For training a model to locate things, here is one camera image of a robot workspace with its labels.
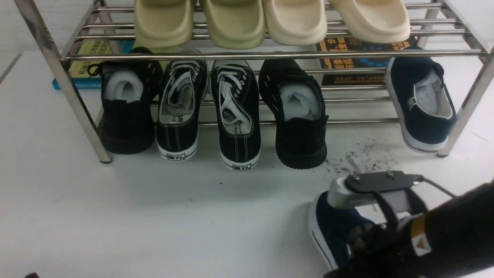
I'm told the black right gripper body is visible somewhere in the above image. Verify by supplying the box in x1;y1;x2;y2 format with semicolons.
324;222;423;278

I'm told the navy slip-on shoe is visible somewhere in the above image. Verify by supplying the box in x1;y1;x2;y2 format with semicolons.
384;56;457;154
308;190;376;271

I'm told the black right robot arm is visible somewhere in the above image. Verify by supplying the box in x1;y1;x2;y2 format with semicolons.
325;183;493;278

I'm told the black knit shoe right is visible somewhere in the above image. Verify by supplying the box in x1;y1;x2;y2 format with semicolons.
258;58;328;170

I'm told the black knit shoe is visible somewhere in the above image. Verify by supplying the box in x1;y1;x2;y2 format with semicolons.
258;58;328;170
88;60;163;155

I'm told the black knit shoe left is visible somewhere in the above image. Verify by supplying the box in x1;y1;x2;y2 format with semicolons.
88;60;163;155

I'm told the stainless steel shoe rack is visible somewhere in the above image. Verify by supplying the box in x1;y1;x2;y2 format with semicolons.
15;0;493;164

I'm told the black canvas sneaker right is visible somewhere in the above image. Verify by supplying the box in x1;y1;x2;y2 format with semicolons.
210;60;261;171

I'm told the black canvas sneaker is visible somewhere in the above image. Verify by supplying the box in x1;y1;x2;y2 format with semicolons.
156;60;209;162
210;60;261;171

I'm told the black and orange book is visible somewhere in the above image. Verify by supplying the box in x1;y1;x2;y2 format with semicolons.
316;37;417;86

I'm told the cream foam slipper right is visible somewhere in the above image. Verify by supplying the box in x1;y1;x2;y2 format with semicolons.
329;0;411;44

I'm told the cream foam slipper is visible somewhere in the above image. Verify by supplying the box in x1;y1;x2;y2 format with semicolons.
262;0;328;46
329;0;411;44

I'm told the cream foam slipper left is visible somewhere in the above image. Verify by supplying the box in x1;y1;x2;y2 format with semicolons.
262;0;328;46

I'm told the black canvas sneaker left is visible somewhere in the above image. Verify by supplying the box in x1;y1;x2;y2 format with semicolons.
156;60;209;162

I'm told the olive foam slipper right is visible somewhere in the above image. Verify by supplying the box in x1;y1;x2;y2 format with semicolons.
199;0;266;50

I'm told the olive foam slipper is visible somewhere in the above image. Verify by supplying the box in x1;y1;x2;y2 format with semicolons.
134;0;196;49
199;0;266;50

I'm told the olive foam slipper left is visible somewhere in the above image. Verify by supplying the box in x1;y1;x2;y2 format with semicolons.
134;0;196;49

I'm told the dark object bottom left corner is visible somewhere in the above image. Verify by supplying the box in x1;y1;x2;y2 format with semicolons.
24;272;39;278

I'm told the yellow and blue book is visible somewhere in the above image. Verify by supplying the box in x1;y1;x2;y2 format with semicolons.
69;40;112;89

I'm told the white wrist camera on bracket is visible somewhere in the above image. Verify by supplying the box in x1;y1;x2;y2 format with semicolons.
327;171;428;228

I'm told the black camera cable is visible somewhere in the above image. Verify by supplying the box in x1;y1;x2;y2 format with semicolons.
421;177;457;198

